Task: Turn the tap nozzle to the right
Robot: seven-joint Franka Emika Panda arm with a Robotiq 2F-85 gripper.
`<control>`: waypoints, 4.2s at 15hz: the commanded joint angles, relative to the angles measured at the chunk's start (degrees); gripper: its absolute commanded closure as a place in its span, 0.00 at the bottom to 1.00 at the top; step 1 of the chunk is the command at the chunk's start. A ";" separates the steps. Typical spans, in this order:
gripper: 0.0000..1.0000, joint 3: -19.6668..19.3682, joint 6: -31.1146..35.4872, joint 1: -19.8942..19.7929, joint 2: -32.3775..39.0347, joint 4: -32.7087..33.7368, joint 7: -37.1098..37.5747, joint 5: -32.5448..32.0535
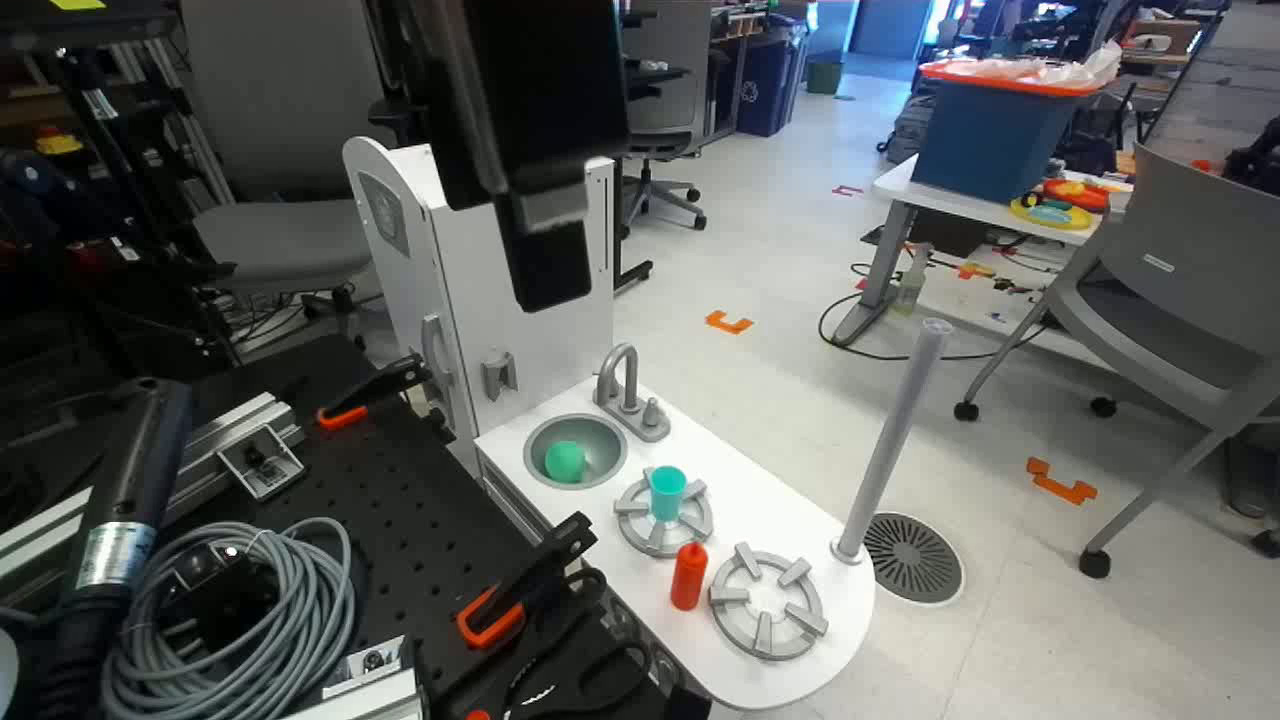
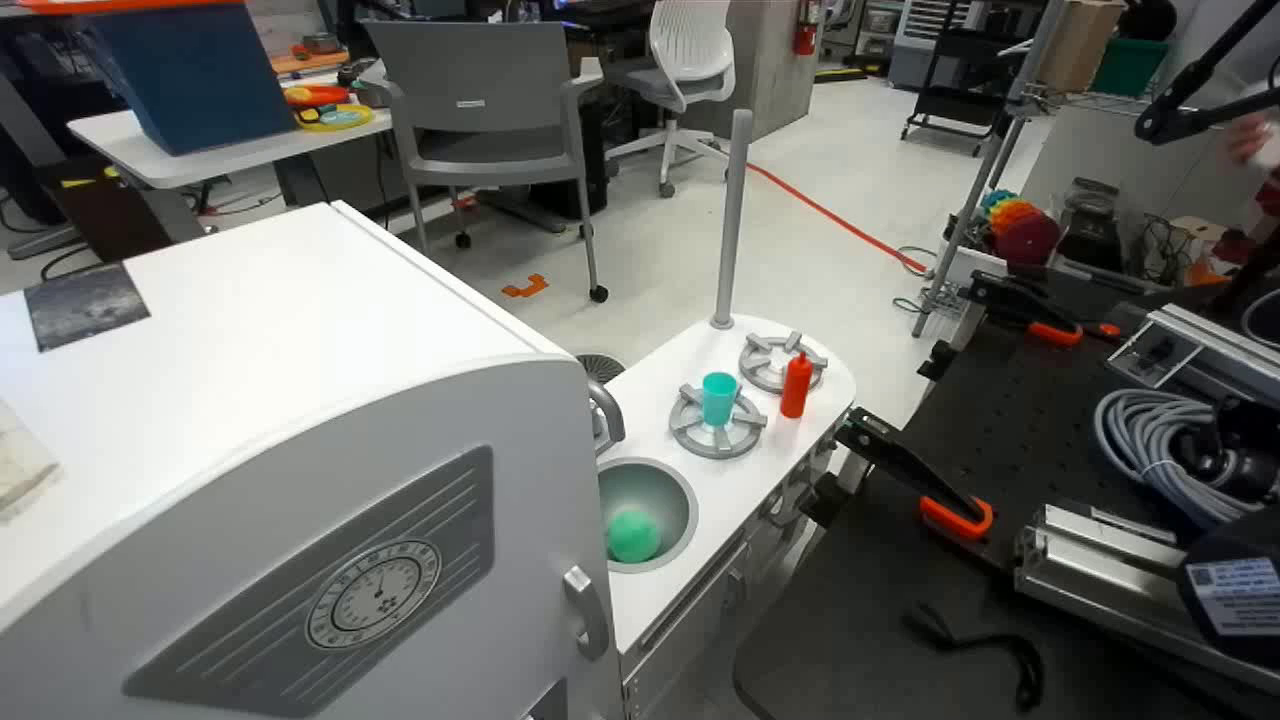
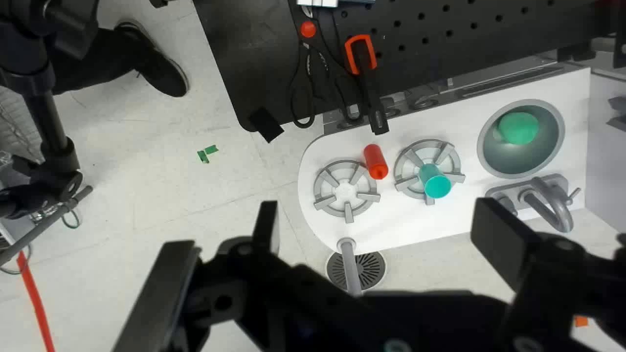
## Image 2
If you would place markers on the red toy bottle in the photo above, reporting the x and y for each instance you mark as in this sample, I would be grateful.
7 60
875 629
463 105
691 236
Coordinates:
799 386

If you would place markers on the grey toy sink basin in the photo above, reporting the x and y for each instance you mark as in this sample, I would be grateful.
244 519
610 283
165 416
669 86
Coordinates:
652 487

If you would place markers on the red fire extinguisher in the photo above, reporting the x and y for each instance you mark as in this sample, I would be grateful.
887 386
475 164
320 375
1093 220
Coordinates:
804 26

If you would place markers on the grey office chair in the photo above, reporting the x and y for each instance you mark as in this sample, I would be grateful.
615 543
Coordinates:
482 93

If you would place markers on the dark glass jar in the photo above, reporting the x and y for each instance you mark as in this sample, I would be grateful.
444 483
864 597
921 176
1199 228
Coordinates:
1093 225

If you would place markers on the grey upright pole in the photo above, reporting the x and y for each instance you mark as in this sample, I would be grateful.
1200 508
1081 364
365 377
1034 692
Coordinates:
734 215

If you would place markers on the green box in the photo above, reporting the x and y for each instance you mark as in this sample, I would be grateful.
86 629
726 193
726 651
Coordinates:
1131 64

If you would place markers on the aluminium extrusion rail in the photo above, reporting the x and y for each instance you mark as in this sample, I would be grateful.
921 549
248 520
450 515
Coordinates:
1106 572

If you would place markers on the metal stand leg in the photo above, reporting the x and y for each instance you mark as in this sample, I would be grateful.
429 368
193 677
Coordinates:
964 220

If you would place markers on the white office chair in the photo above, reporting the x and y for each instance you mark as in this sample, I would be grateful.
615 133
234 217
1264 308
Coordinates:
684 54

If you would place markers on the cardboard box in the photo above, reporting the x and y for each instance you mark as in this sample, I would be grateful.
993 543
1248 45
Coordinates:
1081 40

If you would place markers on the teal plastic cup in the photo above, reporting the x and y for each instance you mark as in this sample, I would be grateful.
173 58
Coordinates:
723 396

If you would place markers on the grey toy burner grate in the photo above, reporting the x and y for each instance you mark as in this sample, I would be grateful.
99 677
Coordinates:
692 427
771 360

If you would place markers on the green ball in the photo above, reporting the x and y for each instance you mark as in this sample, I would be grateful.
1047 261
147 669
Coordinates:
632 535

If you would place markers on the colourful toys pile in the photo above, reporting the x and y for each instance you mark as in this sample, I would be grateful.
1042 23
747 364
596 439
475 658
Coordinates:
324 105

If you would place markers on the rainbow plush toy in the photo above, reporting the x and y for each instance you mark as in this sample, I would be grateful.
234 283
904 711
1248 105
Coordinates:
1024 232

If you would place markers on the black wheeled cart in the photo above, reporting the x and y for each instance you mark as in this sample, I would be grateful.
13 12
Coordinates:
964 64

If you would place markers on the white table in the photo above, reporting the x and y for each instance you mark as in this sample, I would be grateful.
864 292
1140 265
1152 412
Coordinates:
200 159

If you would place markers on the black orange bar clamp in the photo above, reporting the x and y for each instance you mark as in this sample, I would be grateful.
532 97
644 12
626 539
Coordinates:
1042 321
921 483

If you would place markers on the orange floor piece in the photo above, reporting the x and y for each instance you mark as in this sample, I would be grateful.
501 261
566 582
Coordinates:
527 284

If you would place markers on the blue box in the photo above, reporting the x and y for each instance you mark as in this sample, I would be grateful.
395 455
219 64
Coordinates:
184 73

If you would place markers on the black robot base with label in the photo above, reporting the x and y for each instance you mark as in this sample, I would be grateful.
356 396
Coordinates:
1243 587

